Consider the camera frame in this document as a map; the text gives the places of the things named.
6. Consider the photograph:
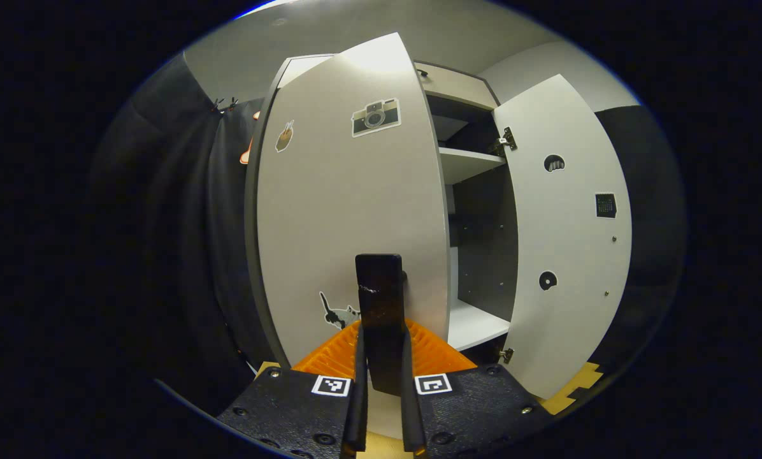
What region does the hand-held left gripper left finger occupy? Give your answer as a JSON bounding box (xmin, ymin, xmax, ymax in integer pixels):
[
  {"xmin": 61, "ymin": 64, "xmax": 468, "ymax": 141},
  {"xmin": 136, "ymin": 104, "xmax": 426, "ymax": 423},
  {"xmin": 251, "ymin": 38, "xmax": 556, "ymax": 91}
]
[{"xmin": 217, "ymin": 320, "xmax": 369, "ymax": 459}]

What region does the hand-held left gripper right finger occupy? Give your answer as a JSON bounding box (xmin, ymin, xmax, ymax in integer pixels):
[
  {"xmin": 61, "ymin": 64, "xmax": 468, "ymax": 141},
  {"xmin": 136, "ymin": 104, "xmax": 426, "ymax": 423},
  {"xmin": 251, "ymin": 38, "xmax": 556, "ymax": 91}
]
[{"xmin": 399, "ymin": 319, "xmax": 554, "ymax": 456}]

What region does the black door handle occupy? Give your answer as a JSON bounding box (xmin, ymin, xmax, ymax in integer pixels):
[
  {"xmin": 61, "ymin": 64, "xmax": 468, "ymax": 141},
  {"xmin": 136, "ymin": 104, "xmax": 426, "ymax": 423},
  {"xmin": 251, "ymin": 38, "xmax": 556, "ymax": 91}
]
[{"xmin": 354, "ymin": 253, "xmax": 409, "ymax": 397}]

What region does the white double-door shoe cabinet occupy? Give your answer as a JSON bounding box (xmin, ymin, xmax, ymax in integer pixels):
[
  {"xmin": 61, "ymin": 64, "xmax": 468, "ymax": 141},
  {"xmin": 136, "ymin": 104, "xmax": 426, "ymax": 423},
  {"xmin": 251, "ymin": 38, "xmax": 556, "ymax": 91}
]
[{"xmin": 273, "ymin": 54, "xmax": 519, "ymax": 367}]

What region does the cabinet door with camera sticker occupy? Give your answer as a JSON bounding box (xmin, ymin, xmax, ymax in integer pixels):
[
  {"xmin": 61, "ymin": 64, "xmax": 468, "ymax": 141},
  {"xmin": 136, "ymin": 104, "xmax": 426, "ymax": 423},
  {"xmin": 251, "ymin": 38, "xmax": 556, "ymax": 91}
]
[{"xmin": 246, "ymin": 32, "xmax": 452, "ymax": 370}]

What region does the cabinet door with headphone sticker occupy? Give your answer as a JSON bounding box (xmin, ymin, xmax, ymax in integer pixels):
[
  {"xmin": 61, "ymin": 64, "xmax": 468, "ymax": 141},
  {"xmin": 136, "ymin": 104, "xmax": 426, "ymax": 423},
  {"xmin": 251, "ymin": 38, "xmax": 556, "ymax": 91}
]
[{"xmin": 492, "ymin": 75, "xmax": 633, "ymax": 400}]

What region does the white cabinet shelf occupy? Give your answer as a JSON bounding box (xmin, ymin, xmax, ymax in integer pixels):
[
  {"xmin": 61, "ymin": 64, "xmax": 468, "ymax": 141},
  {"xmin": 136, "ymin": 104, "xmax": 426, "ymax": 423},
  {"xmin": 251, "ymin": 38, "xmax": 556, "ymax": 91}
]
[
  {"xmin": 438, "ymin": 148, "xmax": 507, "ymax": 186},
  {"xmin": 447, "ymin": 298, "xmax": 511, "ymax": 351}
]

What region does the black backdrop cloth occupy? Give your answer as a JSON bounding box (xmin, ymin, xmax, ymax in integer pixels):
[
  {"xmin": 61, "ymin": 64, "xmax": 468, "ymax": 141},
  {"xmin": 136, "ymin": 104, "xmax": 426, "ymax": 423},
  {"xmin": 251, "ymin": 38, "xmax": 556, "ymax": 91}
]
[{"xmin": 88, "ymin": 54, "xmax": 687, "ymax": 409}]

